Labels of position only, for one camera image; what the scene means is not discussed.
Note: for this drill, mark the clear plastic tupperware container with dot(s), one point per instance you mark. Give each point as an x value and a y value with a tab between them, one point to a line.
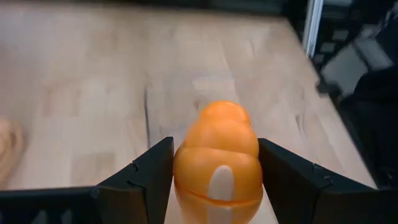
9	146

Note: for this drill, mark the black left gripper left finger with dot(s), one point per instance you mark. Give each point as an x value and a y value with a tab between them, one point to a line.
124	202

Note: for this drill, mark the silver metal bar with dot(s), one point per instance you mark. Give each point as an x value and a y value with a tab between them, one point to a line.
312	28

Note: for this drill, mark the orange toy fruit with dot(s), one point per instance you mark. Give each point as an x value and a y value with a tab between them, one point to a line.
217	140

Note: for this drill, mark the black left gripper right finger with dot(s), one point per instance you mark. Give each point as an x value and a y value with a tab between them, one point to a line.
311	202

